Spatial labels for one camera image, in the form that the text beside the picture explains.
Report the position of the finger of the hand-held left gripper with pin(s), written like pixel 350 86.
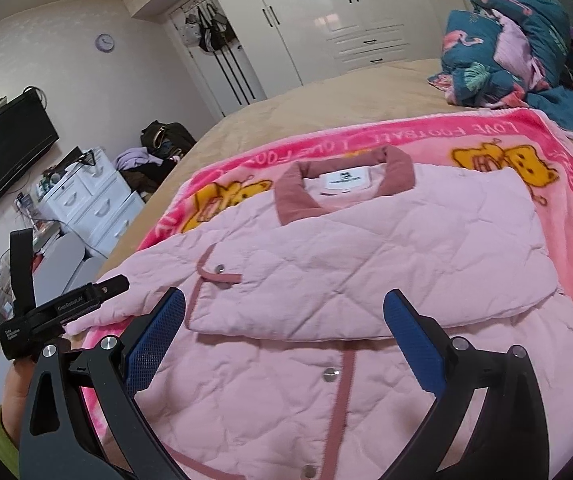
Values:
pixel 112 286

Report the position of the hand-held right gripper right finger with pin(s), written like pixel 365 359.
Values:
pixel 414 340

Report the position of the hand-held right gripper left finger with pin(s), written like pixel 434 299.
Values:
pixel 159 332

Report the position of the pink quilted jacket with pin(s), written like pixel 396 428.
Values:
pixel 346 260

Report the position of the lavender clothes pile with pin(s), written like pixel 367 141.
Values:
pixel 134 158

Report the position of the person's left hand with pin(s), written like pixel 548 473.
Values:
pixel 16 400

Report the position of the white chair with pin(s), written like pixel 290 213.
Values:
pixel 64 270

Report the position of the white drawer dresser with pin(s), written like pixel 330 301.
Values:
pixel 96 202

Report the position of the dark brown bag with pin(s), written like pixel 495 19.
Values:
pixel 166 135

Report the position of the pink printed bear blanket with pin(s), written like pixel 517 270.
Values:
pixel 556 200

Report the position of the white door black stripes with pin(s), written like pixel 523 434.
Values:
pixel 226 80

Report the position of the beige bed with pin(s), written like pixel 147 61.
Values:
pixel 316 97

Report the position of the white hanging bag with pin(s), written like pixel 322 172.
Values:
pixel 192 30

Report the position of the black hanging bag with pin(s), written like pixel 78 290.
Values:
pixel 215 32

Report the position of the teal flamingo print quilt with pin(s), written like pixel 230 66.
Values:
pixel 516 45

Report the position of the white wardrobe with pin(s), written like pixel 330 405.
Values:
pixel 346 15

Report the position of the black frame stand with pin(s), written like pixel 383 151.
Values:
pixel 79 156

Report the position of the black wall television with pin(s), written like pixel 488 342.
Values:
pixel 9 152

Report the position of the purple wall clock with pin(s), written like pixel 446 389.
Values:
pixel 105 42

